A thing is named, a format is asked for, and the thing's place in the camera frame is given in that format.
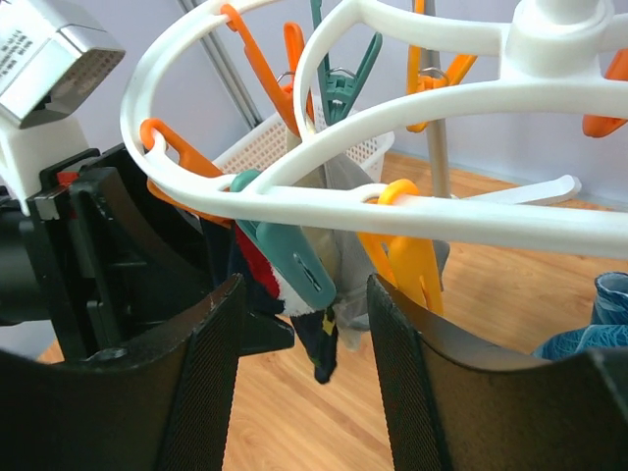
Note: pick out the cream beige sock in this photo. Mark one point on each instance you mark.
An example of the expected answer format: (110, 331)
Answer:
(321, 241)

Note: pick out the blue patterned cloth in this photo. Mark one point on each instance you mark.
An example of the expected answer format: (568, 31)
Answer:
(607, 327)

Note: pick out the teal clothes peg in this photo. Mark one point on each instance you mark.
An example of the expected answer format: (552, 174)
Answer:
(288, 250)

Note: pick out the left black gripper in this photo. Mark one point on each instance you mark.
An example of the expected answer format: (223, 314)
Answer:
(97, 255)

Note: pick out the grey sock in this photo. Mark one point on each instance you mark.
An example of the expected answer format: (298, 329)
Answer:
(355, 266)

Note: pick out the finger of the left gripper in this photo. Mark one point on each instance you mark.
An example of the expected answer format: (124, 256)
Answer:
(263, 334)

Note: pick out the dark navy sock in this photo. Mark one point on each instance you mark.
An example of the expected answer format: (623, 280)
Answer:
(267, 293)

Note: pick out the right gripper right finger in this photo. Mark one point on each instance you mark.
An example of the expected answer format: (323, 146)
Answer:
(454, 401)

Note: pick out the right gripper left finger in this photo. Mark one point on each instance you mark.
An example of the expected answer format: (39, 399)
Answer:
(161, 401)

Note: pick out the orange peg holding sock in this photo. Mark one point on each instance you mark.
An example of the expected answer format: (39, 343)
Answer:
(278, 89)

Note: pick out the white round clip hanger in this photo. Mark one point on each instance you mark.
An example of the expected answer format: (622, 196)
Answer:
(548, 62)

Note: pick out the yellow clothes peg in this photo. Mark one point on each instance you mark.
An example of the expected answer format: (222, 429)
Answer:
(409, 264)

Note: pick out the orange clothes peg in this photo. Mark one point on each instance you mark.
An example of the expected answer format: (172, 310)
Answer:
(189, 159)

